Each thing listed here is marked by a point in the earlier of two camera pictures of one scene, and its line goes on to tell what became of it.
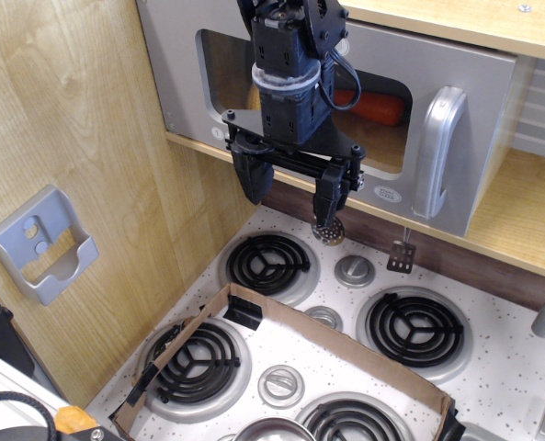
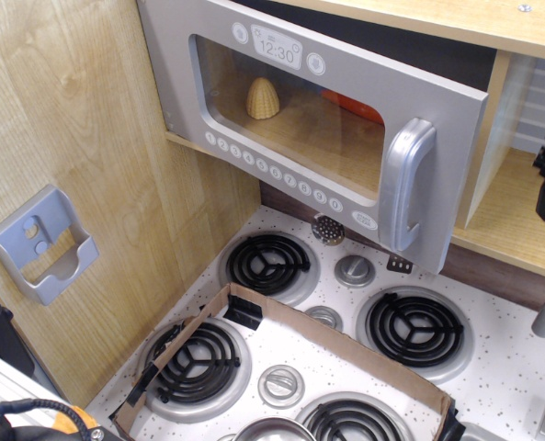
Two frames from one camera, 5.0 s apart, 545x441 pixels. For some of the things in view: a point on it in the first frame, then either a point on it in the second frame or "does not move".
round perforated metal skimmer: [331, 235] does not move
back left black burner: [266, 265] does not move
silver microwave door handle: [442, 114] to [395, 191]
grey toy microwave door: [423, 56] to [311, 111]
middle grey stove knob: [326, 315] does not move
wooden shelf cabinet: [517, 201] does not move
